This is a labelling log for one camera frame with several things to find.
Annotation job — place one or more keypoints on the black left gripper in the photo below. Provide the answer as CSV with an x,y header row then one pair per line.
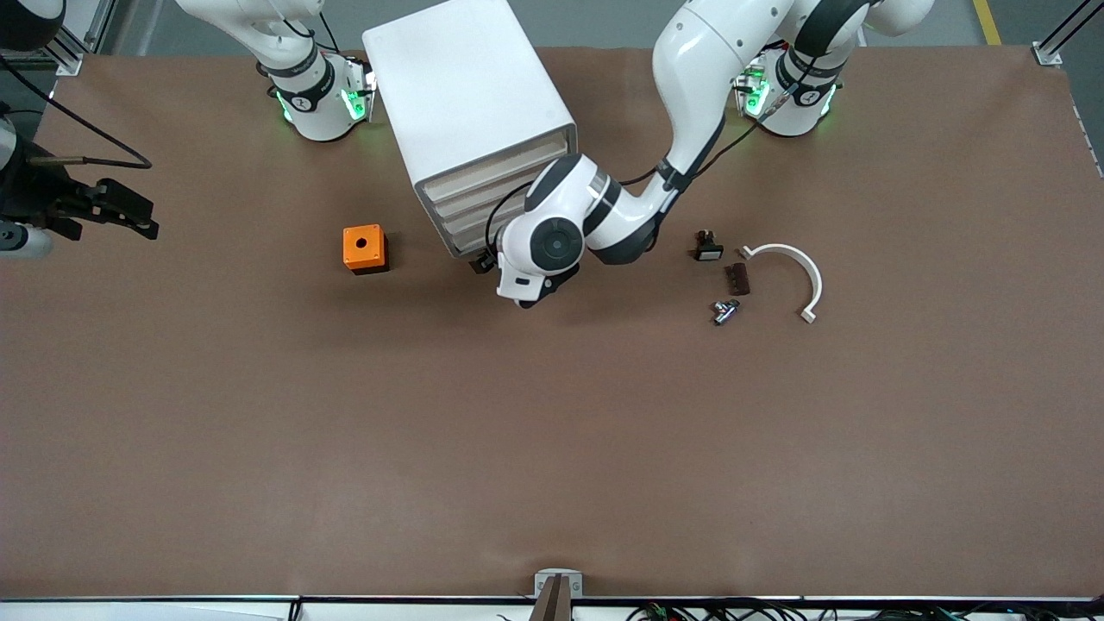
x,y
482,263

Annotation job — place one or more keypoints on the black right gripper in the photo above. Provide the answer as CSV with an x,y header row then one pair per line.
x,y
36,191

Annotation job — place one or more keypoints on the white cabinet drawer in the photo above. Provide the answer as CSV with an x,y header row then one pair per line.
x,y
470,216
470,237
483,174
474,197

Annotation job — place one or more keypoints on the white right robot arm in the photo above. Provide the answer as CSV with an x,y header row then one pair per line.
x,y
319,112

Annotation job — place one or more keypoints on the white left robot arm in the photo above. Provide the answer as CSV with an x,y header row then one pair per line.
x,y
690,52

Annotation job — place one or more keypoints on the white drawer cabinet housing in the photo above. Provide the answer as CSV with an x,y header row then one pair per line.
x,y
466,86

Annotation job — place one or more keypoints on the orange box with hole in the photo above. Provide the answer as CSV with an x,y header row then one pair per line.
x,y
375,250

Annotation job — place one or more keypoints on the small silver metal fitting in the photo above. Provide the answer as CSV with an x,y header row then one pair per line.
x,y
724,312

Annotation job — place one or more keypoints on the brown terminal block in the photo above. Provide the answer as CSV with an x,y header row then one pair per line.
x,y
737,279

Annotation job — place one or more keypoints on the aluminium frame profile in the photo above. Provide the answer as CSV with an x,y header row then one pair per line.
x,y
78,39
1048,54

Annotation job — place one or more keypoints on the black switch with white face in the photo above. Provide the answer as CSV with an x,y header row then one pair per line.
x,y
709,252

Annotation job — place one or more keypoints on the grey metal table bracket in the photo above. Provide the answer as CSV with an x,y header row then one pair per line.
x,y
576,580

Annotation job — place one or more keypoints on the white curved plastic bracket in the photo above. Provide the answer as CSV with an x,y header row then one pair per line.
x,y
816,285

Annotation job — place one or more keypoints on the brown camera stand post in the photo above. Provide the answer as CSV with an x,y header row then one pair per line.
x,y
554,604

